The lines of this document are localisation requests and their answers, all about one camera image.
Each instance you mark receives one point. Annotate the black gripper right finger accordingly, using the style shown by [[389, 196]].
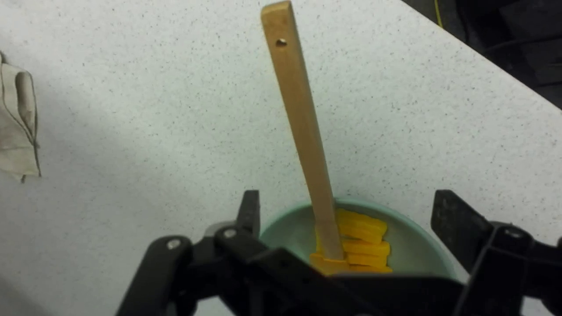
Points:
[[463, 225]]

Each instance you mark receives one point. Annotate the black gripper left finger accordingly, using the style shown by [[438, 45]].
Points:
[[248, 210]]

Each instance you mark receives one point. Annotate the mint green bowl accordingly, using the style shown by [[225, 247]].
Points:
[[292, 230]]

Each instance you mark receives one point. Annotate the yellow food pieces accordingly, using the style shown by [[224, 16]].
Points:
[[366, 239]]

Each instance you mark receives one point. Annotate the beige crumpled cloth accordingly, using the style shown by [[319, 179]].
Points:
[[18, 128]]

